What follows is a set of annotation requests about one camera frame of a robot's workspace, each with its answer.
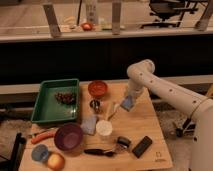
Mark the black office chair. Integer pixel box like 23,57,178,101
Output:
141,0,197,28

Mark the red object on counter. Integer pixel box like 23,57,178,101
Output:
81,22,93,31

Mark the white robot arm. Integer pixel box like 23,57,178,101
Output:
126,59,213,171

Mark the black chair at left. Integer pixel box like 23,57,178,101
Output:
0,133,26,171

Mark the blue sponge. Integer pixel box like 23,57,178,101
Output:
120,96,135,111

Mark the red yellow apple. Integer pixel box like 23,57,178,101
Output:
47,153,65,170

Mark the orange carrot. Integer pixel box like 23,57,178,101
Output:
31,131,56,144

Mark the blue round lid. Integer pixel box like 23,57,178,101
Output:
31,144,49,163

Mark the green plastic tray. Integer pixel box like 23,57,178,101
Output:
31,78,80,124

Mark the banana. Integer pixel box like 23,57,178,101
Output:
105,102,119,120

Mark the bunch of dark grapes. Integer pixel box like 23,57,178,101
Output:
55,93,76,105

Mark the white cup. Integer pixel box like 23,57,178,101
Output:
96,120,113,136

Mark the light blue cloth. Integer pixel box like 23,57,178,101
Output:
81,115,98,135

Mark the purple bowl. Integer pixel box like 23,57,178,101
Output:
54,123,83,151

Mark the small dark can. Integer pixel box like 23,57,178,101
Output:
117,136,131,149

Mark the small metal cup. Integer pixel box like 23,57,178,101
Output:
90,99,101,113

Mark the black rectangular box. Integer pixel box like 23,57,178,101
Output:
132,136,152,158

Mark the orange bowl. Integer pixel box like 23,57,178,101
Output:
88,80,108,98

